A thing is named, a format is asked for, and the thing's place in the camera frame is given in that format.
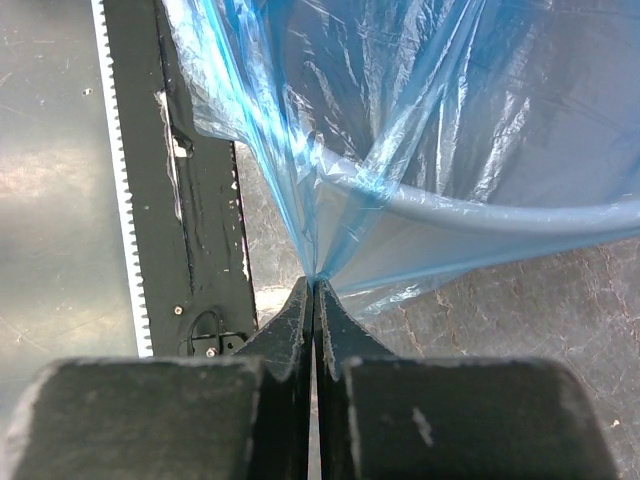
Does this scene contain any grey slotted cable duct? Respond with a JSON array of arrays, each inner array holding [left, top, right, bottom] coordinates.
[[91, 0, 153, 358]]

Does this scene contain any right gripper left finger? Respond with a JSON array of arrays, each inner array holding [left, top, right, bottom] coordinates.
[[1, 279, 313, 479]]

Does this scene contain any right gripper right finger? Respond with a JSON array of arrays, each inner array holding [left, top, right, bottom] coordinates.
[[313, 281, 618, 479]]

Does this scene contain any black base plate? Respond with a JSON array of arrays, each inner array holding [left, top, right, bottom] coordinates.
[[104, 1, 257, 357]]

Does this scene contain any grey plastic trash bin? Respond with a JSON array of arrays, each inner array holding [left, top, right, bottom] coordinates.
[[279, 0, 640, 301]]

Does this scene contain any torn blue trash bag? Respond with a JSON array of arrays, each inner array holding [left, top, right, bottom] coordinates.
[[162, 0, 640, 319]]

